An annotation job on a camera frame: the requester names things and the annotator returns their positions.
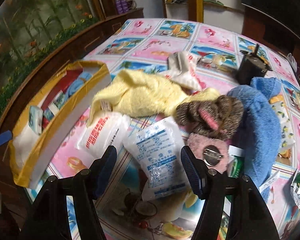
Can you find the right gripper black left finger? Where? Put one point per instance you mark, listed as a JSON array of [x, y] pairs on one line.
[[60, 200]]

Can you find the white packet blue text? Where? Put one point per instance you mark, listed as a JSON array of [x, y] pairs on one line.
[[157, 149]]

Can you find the blue fluffy towel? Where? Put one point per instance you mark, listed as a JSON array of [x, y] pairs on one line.
[[259, 133]]

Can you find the purple bottles on cabinet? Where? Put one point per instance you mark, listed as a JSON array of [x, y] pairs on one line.
[[121, 6]]

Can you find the brown knitted glove pink cuff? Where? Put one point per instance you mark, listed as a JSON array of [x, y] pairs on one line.
[[218, 119]]

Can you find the pink fluffy pad with badge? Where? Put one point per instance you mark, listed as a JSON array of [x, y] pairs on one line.
[[213, 152]]

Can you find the white cloth glove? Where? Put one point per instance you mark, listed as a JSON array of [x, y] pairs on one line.
[[182, 70]]

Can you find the red foil snack packet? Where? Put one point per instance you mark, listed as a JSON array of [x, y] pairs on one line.
[[61, 86]]

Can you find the green white snack packet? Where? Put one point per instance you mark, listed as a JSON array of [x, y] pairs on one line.
[[295, 188]]

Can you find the yellow fluffy towel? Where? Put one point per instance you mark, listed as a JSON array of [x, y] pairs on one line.
[[137, 94]]

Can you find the white foam box yellow tape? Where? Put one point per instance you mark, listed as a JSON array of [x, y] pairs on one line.
[[38, 133]]

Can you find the floral tissue pack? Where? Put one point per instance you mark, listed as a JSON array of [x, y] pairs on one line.
[[286, 130]]

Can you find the black box with stick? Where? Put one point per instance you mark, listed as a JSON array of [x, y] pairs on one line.
[[251, 66]]

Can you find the white packet red text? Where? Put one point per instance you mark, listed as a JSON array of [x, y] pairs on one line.
[[108, 128]]

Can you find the colourful printed tablecloth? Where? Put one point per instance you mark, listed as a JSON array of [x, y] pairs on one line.
[[145, 45]]

